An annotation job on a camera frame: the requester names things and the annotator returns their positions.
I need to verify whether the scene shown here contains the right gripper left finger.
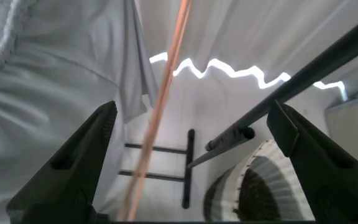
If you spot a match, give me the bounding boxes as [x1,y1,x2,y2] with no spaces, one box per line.
[5,101,118,223]

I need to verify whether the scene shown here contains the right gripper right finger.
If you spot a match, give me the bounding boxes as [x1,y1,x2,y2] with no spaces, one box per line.
[266,100,358,223]

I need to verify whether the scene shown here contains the pale grey shorts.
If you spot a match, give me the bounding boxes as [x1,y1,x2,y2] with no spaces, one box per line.
[0,0,160,223]

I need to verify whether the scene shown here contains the pink clothes hanger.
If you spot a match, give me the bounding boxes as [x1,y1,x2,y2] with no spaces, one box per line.
[116,0,194,222]

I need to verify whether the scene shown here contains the white laundry basket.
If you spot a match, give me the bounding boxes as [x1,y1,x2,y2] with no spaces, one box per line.
[203,139,316,222]

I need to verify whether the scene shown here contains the black clothes rack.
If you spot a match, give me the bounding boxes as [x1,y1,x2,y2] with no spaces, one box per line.
[118,9,358,210]

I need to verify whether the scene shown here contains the white curtain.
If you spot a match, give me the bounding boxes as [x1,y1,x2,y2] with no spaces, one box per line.
[134,0,358,100]

